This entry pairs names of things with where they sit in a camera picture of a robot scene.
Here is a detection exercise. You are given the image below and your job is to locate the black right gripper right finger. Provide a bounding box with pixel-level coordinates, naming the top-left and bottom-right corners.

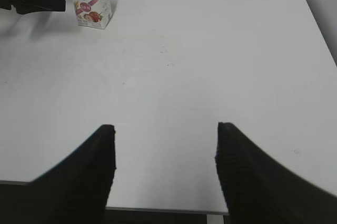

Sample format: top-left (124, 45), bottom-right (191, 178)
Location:
top-left (215, 123), bottom-right (336, 223)

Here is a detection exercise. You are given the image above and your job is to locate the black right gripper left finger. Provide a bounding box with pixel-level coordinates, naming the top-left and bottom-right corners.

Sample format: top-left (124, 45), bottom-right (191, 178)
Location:
top-left (1, 125), bottom-right (116, 223)

